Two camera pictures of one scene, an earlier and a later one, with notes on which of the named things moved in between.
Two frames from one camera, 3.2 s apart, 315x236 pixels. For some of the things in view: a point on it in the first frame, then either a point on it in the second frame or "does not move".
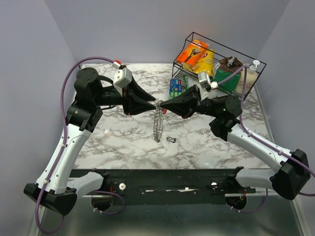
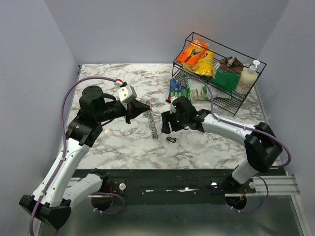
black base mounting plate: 169,187 does not move
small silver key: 171,139 does not move
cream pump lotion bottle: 251,78 does not move
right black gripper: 185,104 → 167,117
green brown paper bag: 228,74 does not move
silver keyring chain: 158,122 → 149,115
